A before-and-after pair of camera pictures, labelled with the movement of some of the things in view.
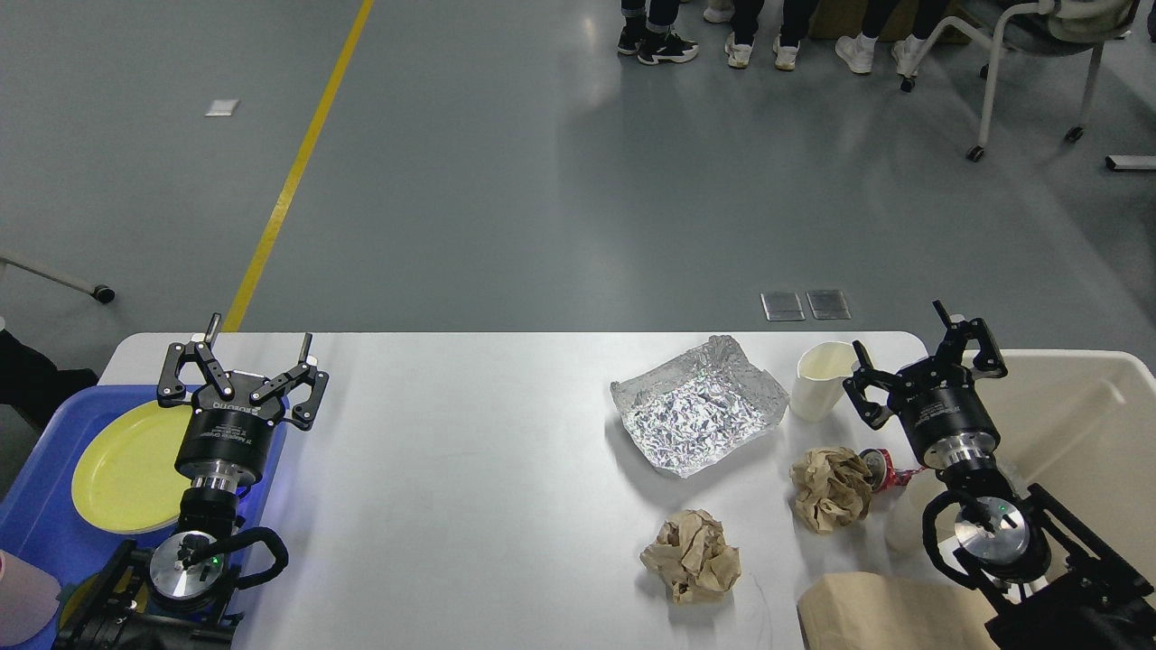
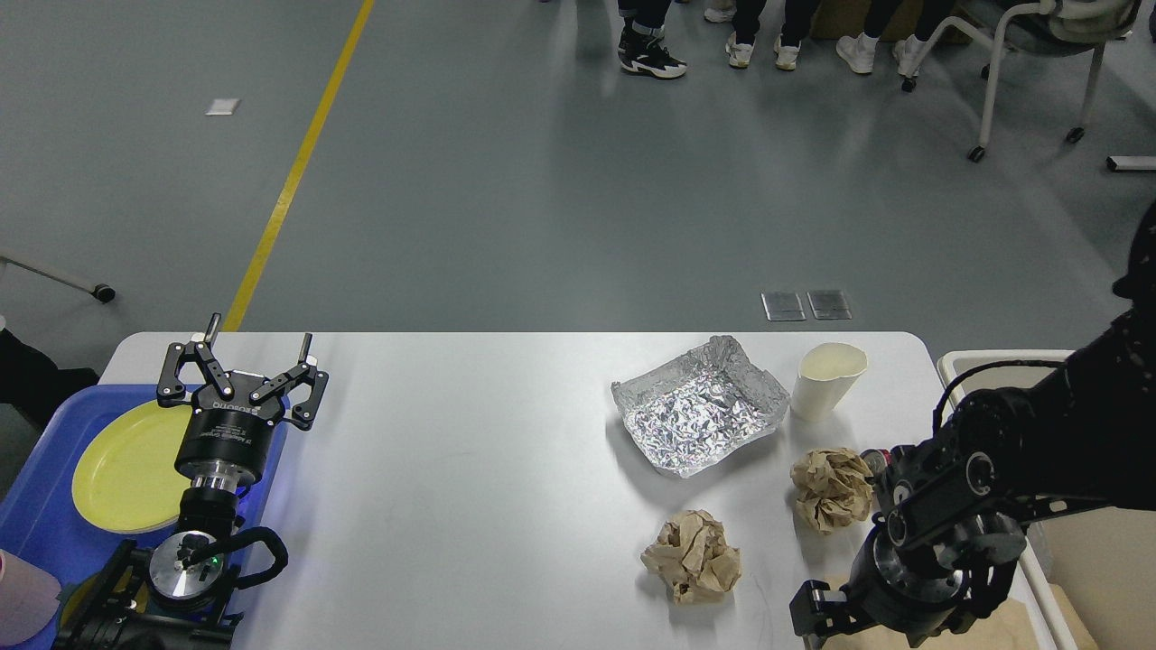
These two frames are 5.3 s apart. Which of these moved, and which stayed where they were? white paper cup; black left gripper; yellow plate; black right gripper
Moved: black right gripper
Stayed: white paper cup; yellow plate; black left gripper
